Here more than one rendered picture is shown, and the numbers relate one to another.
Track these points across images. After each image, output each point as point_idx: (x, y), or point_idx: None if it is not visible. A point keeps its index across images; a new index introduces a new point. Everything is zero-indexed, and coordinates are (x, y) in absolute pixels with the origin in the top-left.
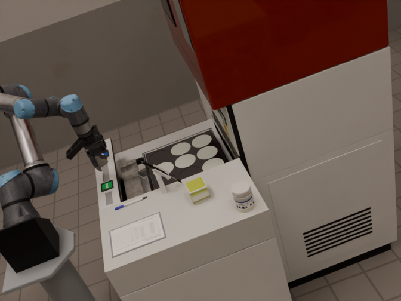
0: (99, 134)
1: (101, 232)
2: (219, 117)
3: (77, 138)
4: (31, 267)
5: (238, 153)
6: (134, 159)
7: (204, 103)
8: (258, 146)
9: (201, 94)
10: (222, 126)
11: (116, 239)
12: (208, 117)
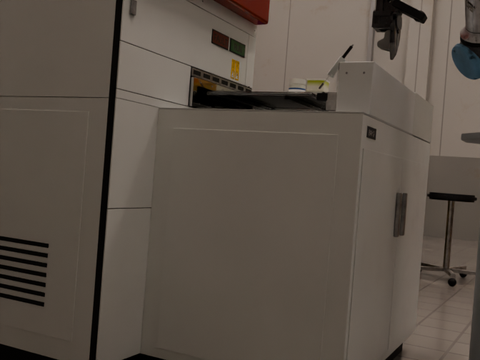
0: (376, 8)
1: (423, 98)
2: (220, 63)
3: (403, 2)
4: None
5: (252, 84)
6: (328, 91)
7: (138, 86)
8: None
9: (138, 67)
10: (223, 73)
11: None
12: (133, 123)
